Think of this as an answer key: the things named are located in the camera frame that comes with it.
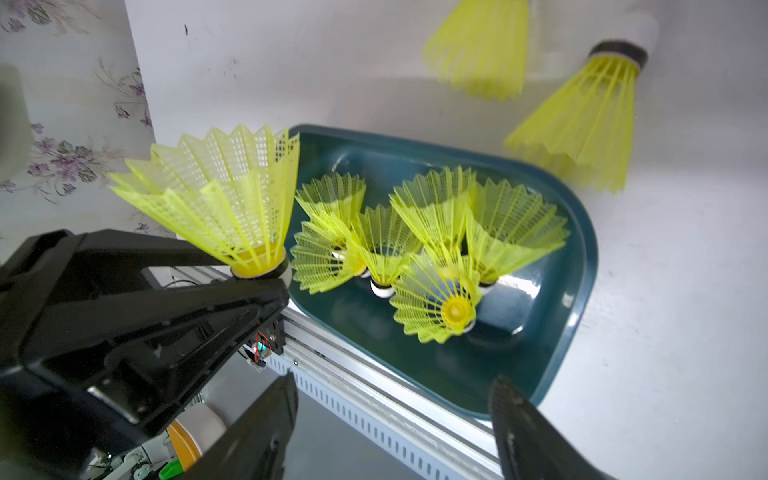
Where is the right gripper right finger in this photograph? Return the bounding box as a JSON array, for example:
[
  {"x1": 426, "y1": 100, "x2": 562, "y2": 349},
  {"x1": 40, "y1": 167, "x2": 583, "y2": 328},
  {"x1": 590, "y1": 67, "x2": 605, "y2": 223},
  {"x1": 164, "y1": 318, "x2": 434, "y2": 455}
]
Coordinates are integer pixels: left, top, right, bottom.
[{"x1": 489, "y1": 376, "x2": 610, "y2": 479}]

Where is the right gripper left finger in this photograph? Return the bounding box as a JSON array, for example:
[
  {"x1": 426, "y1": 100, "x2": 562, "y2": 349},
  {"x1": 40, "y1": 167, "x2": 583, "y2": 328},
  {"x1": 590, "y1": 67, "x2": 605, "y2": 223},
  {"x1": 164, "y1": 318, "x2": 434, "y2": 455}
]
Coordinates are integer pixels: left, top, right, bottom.
[{"x1": 180, "y1": 373, "x2": 299, "y2": 480}]

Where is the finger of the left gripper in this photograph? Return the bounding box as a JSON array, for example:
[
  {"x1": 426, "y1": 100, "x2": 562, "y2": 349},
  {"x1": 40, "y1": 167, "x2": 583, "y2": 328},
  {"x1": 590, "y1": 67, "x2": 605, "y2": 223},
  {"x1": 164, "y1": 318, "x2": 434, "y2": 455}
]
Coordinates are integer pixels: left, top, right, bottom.
[
  {"x1": 1, "y1": 280, "x2": 288, "y2": 462},
  {"x1": 1, "y1": 229, "x2": 221, "y2": 312}
]

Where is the yellow shuttlecock pile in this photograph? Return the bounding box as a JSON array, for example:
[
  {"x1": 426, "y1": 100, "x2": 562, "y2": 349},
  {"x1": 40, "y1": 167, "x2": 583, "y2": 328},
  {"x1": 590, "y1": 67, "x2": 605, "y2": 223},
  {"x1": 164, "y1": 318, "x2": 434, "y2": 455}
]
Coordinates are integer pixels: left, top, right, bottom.
[
  {"x1": 111, "y1": 125, "x2": 301, "y2": 278},
  {"x1": 290, "y1": 221, "x2": 367, "y2": 294},
  {"x1": 503, "y1": 10, "x2": 660, "y2": 193}
]

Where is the dark teal storage tray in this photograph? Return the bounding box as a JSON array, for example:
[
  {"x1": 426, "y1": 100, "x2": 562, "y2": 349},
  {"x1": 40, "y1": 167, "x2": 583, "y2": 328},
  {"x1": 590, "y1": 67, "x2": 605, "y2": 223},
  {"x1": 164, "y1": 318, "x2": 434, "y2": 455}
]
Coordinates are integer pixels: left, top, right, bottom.
[{"x1": 290, "y1": 124, "x2": 598, "y2": 419}]

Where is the aluminium front rail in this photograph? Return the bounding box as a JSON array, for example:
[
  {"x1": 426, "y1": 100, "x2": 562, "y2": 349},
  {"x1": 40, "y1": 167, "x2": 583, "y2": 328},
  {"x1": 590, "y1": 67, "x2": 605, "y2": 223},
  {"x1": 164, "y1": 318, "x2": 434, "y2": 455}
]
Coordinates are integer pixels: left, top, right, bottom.
[{"x1": 195, "y1": 302, "x2": 502, "y2": 479}]

